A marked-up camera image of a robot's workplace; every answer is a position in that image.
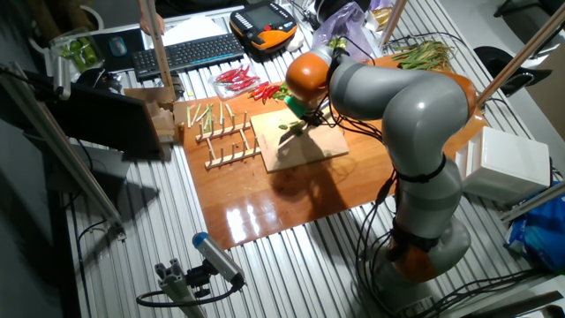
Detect wooden peg dish rack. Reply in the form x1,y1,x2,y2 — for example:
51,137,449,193
193,110,263,171

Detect white garlic bulb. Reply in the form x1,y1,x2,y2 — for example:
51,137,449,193
285,26,306,53

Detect yellow food package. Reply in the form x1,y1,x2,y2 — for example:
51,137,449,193
365,4,395,33

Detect black round device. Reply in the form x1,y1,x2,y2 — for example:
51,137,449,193
313,0,373,24

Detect grey computer mouse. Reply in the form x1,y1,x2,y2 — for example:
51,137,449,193
108,35,129,58

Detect clear bag of green peppers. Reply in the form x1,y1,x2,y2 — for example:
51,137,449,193
49,26,107,75

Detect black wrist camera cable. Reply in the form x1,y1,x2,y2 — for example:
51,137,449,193
321,34,396,145

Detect black monitor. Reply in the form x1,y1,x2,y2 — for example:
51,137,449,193
24,70,174,163

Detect black chair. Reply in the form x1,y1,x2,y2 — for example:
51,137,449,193
473,43,554,97
493,0,565,19

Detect purple plastic bag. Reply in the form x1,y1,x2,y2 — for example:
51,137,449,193
311,2,374,63

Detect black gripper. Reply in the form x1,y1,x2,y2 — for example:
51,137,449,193
303,105,330,130

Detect aluminium frame post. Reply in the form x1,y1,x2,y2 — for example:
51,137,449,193
0,61,128,242
500,179,565,224
474,3,565,107
378,0,409,48
140,0,177,89

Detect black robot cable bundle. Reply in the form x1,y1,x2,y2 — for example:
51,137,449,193
354,170,410,313

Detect person hand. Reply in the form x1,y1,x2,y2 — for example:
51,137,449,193
139,11,166,36

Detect wooden cutting board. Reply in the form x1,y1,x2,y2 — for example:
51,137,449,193
249,107,350,174

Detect black computer keyboard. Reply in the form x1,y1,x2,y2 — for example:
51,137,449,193
131,32,246,83

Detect green scallion stalk bundle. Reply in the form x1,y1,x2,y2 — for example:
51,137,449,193
391,39,456,78

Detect white paper sheet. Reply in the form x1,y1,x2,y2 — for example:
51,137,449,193
159,15,233,48

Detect white box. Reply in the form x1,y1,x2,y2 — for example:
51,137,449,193
453,125,553,207

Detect dark green scallion piece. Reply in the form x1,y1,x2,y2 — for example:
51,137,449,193
201,105,215,133

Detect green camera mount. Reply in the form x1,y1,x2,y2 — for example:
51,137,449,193
283,95,311,120

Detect blue plastic bag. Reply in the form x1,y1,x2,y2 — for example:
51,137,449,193
504,181,565,273

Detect aluminium camera mount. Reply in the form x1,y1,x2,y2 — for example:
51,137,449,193
154,258,208,318

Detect brown cardboard box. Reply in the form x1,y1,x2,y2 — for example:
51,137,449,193
123,86,189,145

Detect black floor cables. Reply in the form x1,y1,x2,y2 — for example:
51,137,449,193
414,267,551,318

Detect black mouse pad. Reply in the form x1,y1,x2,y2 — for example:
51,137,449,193
90,28,147,74

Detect clear pack of red chilies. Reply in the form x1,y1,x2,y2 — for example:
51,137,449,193
207,63,262,101

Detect orange black teach pendant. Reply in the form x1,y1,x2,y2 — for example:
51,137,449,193
229,0,300,54

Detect silver camera with blue cap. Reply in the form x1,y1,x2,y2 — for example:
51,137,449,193
192,231,247,289

